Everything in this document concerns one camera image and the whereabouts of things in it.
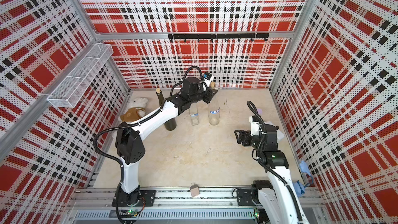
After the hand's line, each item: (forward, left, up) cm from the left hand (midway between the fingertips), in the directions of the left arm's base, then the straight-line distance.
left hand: (216, 89), depth 83 cm
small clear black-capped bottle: (-6, +13, -15) cm, 21 cm away
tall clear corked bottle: (-5, +1, -11) cm, 12 cm away
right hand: (-20, -13, -11) cm, 27 cm away
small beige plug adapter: (-44, +12, -26) cm, 52 cm away
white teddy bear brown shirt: (-1, +50, -18) cm, 53 cm away
